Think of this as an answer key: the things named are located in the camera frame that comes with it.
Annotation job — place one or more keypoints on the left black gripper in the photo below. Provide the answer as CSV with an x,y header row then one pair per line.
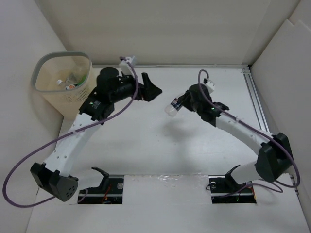
x,y
148,91

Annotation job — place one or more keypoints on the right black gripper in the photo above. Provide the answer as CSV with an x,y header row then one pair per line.
x,y
184,99

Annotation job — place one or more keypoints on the black cap small bottle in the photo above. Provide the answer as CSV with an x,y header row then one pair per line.
x,y
175,105

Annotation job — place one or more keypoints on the green soda bottle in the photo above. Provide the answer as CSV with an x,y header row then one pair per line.
x,y
81,81

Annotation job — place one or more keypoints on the orange blue label clear bottle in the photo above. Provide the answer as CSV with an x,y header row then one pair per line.
x,y
70,86

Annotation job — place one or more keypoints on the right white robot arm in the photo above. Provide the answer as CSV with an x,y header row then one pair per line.
x,y
273,151

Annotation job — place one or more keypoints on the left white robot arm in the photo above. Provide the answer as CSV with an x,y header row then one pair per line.
x,y
53,175

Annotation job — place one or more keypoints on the beige bin with grey rim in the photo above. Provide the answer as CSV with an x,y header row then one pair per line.
x,y
65,80

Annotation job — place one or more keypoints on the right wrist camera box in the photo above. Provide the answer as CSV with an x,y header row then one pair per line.
x,y
209,84

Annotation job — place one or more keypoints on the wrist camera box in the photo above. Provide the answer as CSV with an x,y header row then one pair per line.
x,y
209,84
124,65

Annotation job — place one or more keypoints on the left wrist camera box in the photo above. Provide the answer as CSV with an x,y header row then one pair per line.
x,y
124,65

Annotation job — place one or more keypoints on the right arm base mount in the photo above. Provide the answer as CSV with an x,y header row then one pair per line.
x,y
223,192

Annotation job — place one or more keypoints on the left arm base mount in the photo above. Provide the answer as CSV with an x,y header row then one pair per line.
x,y
112,194

